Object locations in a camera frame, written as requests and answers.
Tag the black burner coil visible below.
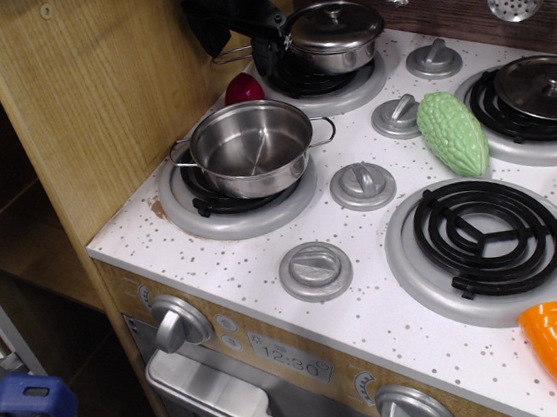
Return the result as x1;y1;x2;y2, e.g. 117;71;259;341
413;180;557;300
176;150;300;218
263;59;375;99
468;70;557;144

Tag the black front left burner coil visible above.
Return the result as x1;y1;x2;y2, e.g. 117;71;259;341
176;150;300;218

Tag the blue clamp tool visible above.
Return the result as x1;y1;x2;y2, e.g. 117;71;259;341
0;373;78;417

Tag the black front right burner coil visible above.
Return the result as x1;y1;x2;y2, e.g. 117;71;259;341
413;180;557;300

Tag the open steel pan with handles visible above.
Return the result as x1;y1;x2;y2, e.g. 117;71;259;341
166;99;318;199

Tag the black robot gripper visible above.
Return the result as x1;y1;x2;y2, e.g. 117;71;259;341
181;0;286;76

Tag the wooden side cabinet panel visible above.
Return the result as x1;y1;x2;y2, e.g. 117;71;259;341
0;0;341;417

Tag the grey stove top knob back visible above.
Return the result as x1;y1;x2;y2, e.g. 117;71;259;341
406;38;464;80

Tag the grey stove top knob front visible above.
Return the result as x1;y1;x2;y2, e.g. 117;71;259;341
278;241;354;303

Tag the black back right burner coil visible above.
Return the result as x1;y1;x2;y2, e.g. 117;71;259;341
468;70;557;144

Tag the grey stove knob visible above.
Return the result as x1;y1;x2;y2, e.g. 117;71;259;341
329;162;397;212
406;38;464;80
278;241;354;303
371;94;421;140

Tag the black back left burner coil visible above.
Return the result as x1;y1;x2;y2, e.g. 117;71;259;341
263;59;375;99

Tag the grey stove top knob upper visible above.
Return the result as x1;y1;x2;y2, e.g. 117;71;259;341
371;94;421;140

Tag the silver oven door handle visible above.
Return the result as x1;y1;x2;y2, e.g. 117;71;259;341
146;351;272;417

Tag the toy clock display panel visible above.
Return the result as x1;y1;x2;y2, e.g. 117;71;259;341
246;331;334;383

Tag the dark red toy sweet potato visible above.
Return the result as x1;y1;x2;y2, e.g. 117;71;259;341
224;72;266;106

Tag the steel lid with knob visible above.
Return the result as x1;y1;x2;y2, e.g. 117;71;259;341
494;55;557;121

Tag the grey stove top knob middle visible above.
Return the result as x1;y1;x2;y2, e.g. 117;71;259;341
329;162;397;212

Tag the grey oven knob right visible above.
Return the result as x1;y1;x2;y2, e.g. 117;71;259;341
374;384;454;417

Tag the green toy bitter gourd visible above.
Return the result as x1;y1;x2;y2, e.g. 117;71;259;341
416;91;490;177

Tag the grey oven knob left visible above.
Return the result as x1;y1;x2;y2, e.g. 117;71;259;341
151;294;214;354

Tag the lidded steel pot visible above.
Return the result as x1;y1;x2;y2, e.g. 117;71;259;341
287;0;384;76

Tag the grey oven knob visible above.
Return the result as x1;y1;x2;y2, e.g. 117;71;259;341
374;384;454;417
151;294;214;354

